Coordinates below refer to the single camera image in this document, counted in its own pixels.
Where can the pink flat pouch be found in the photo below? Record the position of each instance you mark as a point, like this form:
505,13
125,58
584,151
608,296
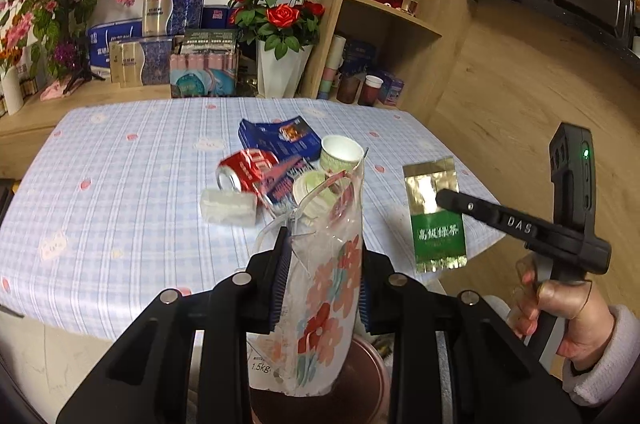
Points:
55,89

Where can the red rose bouquet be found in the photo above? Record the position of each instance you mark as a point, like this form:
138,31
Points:
280,11

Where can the pink bottle multipack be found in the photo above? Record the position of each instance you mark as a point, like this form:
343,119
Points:
205,76

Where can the wooden sideboard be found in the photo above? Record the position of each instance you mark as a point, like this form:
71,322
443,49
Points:
30,128

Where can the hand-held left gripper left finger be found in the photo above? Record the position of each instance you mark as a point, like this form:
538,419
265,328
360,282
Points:
280,279

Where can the wooden shelf unit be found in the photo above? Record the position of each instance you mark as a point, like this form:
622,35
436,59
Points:
450,3

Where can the person's right forearm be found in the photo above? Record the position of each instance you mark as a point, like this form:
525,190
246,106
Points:
605,369

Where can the black counter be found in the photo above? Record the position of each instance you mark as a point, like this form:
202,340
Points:
550,26

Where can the purple flowers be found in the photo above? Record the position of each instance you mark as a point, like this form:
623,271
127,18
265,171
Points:
65,56

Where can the silver blue gift box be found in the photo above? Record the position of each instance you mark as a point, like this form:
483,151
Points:
170,11

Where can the red blue printed wrapper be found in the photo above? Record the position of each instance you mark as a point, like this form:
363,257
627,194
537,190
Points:
282,189

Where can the stack of pastel cups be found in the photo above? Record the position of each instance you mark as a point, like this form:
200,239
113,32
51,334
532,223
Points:
331,68

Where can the tall white vase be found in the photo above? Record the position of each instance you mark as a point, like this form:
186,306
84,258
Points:
12,91

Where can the floral plastic bag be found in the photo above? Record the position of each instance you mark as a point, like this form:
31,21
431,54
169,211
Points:
325,304

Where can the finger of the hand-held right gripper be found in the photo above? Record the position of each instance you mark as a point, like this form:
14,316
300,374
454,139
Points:
460,203

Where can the dark green box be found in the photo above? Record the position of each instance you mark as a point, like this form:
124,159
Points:
207,41

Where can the black mini tripod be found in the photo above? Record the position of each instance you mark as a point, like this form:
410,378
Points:
80,76

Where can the dark red paper cup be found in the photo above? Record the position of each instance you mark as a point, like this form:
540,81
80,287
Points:
370,92

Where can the small blue carton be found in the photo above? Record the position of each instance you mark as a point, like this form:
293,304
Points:
392,89

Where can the crushed red soda can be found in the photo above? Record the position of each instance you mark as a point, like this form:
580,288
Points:
245,168

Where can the orange flowers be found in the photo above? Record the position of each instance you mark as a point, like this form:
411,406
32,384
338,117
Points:
7,56

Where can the gold blue gift box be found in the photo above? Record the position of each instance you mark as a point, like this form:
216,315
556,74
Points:
145,63

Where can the white angular vase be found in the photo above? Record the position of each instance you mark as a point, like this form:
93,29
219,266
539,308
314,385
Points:
280,71

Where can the blue tissue pack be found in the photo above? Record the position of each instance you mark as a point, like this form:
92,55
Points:
107,41

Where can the green gold tea packet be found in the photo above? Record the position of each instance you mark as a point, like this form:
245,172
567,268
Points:
435,244

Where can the white paper cup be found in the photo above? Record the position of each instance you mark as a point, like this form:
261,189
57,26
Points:
312,186

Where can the person's right hand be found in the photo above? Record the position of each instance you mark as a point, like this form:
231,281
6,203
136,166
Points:
575,304

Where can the green patterned paper cup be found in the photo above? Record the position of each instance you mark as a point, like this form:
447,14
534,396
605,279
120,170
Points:
340,151

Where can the brown cup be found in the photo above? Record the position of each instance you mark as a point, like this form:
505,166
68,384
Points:
347,89

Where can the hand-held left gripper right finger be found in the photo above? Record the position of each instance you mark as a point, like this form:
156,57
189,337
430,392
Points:
362,304

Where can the blue snack bag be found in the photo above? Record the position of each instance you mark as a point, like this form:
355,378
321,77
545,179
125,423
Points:
280,136

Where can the brown trash bin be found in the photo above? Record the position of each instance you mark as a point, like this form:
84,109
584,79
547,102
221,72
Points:
367,379

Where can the small dark blue box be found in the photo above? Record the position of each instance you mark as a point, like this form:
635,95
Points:
217,16

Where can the glass perfume bottle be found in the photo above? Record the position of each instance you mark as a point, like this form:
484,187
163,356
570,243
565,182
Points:
410,3

